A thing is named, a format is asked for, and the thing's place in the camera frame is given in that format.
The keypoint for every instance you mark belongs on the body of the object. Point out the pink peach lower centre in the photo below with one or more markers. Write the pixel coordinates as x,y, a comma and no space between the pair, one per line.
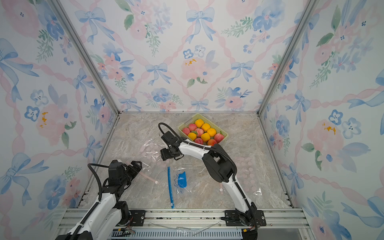
199,141

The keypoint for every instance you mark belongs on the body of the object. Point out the blue zipper clear bag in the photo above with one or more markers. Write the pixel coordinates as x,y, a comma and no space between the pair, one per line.
183,183

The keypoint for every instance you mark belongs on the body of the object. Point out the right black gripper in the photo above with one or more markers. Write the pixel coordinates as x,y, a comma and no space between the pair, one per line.
164,153

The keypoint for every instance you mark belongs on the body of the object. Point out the pink peach upper left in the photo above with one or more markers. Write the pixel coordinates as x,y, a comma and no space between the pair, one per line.
192,127

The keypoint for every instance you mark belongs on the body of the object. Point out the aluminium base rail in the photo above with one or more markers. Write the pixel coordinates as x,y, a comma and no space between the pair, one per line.
208,224

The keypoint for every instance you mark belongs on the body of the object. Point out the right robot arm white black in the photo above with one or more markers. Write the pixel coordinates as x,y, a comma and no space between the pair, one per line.
222,169

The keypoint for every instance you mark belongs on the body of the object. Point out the yellow peach top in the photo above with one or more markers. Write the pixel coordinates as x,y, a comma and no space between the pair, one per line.
199,123

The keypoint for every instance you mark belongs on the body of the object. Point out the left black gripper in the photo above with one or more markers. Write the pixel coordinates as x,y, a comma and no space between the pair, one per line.
134,171

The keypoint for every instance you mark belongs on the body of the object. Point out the light green plastic basket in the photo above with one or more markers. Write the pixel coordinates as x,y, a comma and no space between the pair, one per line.
206,120

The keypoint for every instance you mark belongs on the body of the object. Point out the pink peach green leaf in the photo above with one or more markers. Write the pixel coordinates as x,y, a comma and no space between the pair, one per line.
199,132

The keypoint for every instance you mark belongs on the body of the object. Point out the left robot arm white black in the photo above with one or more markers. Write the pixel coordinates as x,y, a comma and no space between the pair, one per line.
108,211

